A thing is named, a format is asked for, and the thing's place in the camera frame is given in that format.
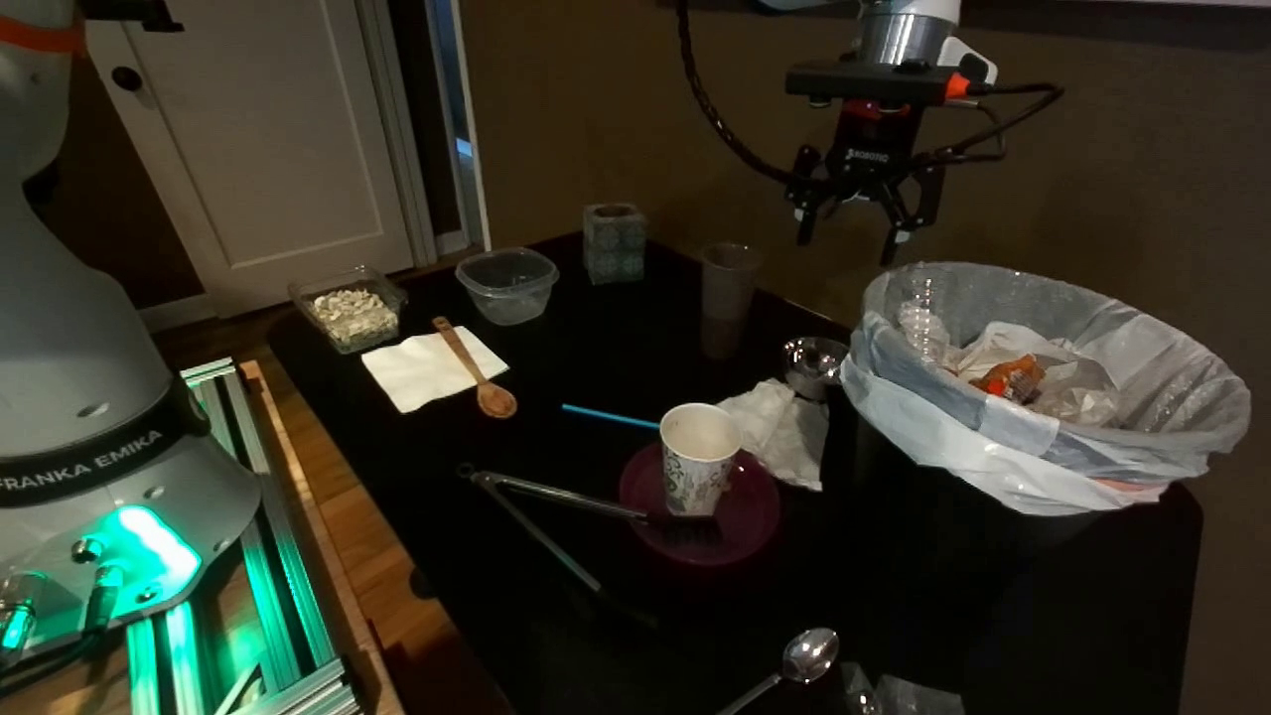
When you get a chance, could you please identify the metal spoon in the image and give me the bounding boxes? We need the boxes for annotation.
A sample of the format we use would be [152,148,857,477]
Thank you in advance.
[720,628,841,715]

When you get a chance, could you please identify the tray of white pieces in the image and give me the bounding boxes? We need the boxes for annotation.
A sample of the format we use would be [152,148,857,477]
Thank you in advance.
[290,276,405,353]

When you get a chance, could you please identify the crumpled white tissue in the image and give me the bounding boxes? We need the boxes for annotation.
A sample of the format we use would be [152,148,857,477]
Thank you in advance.
[720,377,829,493]

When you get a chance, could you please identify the clear plastic food container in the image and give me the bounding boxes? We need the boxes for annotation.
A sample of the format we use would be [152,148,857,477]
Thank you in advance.
[456,246,560,325]

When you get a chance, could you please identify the black trash bin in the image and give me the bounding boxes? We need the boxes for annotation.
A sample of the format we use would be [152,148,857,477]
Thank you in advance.
[824,397,1202,715]

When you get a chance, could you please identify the blue straw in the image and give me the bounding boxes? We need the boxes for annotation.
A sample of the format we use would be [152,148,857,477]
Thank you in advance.
[560,402,658,435]

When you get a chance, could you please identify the wooden spoon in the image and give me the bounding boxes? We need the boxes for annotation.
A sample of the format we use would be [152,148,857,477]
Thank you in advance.
[434,316,520,420]

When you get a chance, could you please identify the patterned paper cup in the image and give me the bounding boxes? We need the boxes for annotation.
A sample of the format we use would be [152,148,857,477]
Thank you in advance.
[658,402,740,518]

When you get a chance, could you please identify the translucent plastic tumbler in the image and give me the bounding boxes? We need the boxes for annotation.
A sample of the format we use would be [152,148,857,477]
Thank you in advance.
[703,243,760,321]

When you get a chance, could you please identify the white plastic bin liner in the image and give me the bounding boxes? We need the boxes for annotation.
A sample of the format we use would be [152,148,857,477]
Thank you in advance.
[841,263,1253,518]

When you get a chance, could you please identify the small steel bowl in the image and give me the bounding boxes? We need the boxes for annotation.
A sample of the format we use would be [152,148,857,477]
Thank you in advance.
[781,334,847,402]

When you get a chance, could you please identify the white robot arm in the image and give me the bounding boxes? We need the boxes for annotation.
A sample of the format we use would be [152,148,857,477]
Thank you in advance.
[0,0,258,663]

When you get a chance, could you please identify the white door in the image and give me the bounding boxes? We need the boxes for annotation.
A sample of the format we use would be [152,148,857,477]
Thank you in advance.
[89,0,434,316]

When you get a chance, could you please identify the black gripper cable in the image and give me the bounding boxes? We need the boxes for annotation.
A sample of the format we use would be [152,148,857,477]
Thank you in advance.
[671,0,1067,190]

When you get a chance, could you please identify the black metal tongs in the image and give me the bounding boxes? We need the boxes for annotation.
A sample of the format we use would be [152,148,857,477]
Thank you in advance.
[459,468,658,600]

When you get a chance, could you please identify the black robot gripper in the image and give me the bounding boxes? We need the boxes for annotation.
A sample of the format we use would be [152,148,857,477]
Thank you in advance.
[785,100,945,267]

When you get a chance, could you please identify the white paper napkin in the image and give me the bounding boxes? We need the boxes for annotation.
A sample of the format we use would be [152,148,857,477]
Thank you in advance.
[360,325,507,415]

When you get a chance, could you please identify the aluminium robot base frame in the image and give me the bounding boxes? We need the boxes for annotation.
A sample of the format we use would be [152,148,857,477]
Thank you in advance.
[0,353,365,715]

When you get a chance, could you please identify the clear plastic bottle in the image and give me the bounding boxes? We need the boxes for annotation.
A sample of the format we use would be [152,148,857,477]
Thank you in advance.
[899,276,953,362]

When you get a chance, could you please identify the maroon plate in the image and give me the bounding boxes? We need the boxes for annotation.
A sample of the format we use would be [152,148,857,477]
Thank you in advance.
[617,444,781,567]

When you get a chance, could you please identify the crumpled paper trash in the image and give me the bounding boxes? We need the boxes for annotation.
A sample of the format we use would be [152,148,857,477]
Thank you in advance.
[940,321,1116,426]

